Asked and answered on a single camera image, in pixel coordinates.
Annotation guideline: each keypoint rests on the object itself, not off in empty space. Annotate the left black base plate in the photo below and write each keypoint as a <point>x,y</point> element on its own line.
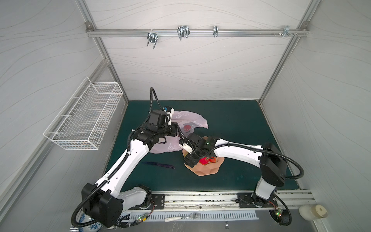
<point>155,201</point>

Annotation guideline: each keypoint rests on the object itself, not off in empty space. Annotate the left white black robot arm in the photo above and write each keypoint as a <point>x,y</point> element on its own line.
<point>101,201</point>

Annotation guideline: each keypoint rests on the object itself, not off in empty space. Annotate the white wire basket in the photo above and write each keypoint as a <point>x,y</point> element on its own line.
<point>83,121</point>

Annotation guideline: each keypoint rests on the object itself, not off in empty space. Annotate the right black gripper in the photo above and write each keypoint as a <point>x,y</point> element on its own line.
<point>195,155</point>

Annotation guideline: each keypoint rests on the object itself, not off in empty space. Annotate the white handled fork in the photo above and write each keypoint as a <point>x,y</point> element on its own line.
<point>190,216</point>

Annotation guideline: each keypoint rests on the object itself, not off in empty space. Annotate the pink green dragon fruit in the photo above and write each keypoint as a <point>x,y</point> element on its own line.
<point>207,160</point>

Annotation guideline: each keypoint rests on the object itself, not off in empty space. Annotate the small metal ring hook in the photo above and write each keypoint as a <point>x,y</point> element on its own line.
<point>215,31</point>

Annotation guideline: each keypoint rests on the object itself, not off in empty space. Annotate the pink plastic bag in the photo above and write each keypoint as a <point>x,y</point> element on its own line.
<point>187,122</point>

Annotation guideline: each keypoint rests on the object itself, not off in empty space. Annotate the green table mat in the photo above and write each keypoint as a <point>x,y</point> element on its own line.
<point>240,122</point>

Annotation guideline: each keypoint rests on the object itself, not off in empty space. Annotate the middle metal clamp hook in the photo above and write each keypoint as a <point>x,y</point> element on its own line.
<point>183,32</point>

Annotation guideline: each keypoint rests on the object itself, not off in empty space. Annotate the peach wavy fruit plate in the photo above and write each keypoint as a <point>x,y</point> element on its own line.
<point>205,170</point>

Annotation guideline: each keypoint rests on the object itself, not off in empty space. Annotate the left metal clamp hook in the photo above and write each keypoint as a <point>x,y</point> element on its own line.
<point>152,38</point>

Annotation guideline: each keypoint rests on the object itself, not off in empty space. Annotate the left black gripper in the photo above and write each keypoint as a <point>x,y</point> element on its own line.
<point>173,126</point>

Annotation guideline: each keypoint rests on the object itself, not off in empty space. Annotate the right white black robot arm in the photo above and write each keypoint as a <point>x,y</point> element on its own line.
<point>275,170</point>

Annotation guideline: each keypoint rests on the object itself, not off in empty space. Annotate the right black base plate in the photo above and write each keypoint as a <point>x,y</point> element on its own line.
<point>251,200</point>

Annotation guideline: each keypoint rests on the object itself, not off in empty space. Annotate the metal clamp hook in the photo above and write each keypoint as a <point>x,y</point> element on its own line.
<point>183,32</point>
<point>152,38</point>

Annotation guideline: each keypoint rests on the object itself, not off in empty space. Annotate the dark blue knife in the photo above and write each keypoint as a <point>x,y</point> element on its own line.
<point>158,164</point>

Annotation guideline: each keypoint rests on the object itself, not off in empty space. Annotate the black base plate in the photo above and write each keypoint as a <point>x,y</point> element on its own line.
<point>155,201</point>
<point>251,200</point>

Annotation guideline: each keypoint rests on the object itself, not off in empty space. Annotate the white vent strip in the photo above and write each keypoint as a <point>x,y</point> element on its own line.
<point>223,215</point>

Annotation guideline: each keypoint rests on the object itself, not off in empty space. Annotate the metal crossbar rail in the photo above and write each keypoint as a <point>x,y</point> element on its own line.
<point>168,33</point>

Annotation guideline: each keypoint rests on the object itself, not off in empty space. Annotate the right metal bolt bracket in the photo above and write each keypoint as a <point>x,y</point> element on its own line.
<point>286,32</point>

